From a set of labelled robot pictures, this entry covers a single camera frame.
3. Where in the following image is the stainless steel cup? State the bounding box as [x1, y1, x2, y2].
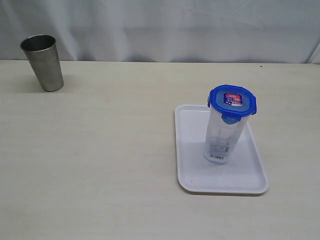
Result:
[20, 34, 64, 92]

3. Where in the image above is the white curtain backdrop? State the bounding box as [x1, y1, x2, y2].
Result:
[0, 0, 320, 64]

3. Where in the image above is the blue plastic lid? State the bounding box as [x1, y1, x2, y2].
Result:
[207, 84, 257, 125]

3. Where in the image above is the clear plastic tall container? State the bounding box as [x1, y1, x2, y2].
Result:
[203, 107, 249, 165]

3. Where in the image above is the white rectangular tray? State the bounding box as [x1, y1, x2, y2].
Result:
[174, 104, 270, 196]

